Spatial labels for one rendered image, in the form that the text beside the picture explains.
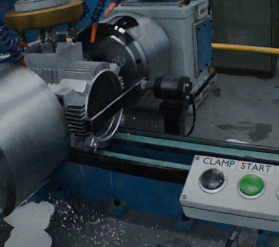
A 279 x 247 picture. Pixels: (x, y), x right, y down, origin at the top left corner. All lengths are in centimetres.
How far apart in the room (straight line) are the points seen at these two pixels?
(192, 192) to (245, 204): 7
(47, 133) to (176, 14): 66
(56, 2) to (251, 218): 58
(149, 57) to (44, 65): 28
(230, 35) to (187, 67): 271
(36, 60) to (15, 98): 23
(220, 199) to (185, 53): 79
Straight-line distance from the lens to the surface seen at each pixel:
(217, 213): 47
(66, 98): 77
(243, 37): 387
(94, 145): 81
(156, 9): 120
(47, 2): 80
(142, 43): 96
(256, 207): 45
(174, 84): 88
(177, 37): 119
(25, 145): 61
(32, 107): 63
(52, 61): 82
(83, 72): 80
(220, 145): 84
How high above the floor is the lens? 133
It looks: 23 degrees down
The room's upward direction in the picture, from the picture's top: 5 degrees counter-clockwise
